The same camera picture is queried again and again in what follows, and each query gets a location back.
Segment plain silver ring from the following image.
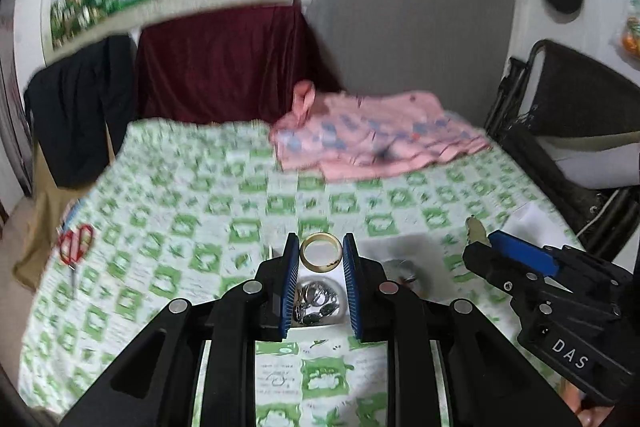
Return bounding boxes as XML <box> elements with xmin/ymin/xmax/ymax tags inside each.
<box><xmin>299</xmin><ymin>281</ymin><xmax>331</xmax><ymax>308</ymax></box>

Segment green printed tablecloth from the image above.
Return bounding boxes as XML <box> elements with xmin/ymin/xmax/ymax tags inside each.
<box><xmin>20</xmin><ymin>117</ymin><xmax>586</xmax><ymax>427</ymax></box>

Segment bag of orange fruit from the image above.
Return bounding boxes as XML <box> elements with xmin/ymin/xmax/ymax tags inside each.
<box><xmin>620</xmin><ymin>0</ymin><xmax>640</xmax><ymax>58</ymax></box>

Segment red handled scissors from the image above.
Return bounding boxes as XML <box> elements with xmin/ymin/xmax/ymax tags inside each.
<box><xmin>57</xmin><ymin>223</ymin><xmax>96</xmax><ymax>301</ymax></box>

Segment black garment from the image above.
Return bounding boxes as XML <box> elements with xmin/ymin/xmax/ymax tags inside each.
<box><xmin>24</xmin><ymin>36</ymin><xmax>137</xmax><ymax>188</ymax></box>

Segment beige cloth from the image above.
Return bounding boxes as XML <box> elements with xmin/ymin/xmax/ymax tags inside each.
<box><xmin>12</xmin><ymin>147</ymin><xmax>108</xmax><ymax>290</ymax></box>

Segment pink floral cloth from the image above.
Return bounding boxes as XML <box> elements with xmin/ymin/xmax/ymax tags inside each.
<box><xmin>270</xmin><ymin>81</ymin><xmax>494</xmax><ymax>181</ymax></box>

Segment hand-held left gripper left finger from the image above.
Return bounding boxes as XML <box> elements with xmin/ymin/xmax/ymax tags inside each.
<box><xmin>60</xmin><ymin>233</ymin><xmax>301</xmax><ymax>427</ymax></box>

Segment cream yellow ring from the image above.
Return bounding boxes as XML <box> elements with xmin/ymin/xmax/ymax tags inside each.
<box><xmin>299</xmin><ymin>232</ymin><xmax>344</xmax><ymax>274</ymax></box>

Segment person's right hand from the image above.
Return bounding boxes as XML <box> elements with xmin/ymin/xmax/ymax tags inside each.
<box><xmin>559</xmin><ymin>379</ymin><xmax>617</xmax><ymax>427</ymax></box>

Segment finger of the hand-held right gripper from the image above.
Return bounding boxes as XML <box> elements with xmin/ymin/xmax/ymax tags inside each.
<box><xmin>487</xmin><ymin>229</ymin><xmax>565</xmax><ymax>277</ymax></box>
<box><xmin>462</xmin><ymin>243</ymin><xmax>545</xmax><ymax>297</ymax></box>

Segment white cardboard box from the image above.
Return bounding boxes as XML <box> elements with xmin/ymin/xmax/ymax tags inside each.
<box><xmin>260</xmin><ymin>234</ymin><xmax>447</xmax><ymax>343</ymax></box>

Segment dark red velvet cloth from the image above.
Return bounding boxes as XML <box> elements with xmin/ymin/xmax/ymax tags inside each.
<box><xmin>136</xmin><ymin>4</ymin><xmax>344</xmax><ymax>126</ymax></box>

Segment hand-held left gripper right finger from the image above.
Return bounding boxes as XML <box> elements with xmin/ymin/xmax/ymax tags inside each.
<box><xmin>342</xmin><ymin>234</ymin><xmax>583</xmax><ymax>427</ymax></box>

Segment ornate silver ring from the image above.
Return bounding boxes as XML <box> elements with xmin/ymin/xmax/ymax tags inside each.
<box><xmin>300</xmin><ymin>302</ymin><xmax>345</xmax><ymax>327</ymax></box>

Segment black folding chair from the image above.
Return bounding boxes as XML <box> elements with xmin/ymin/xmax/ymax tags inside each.
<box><xmin>482</xmin><ymin>39</ymin><xmax>640</xmax><ymax>260</ymax></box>

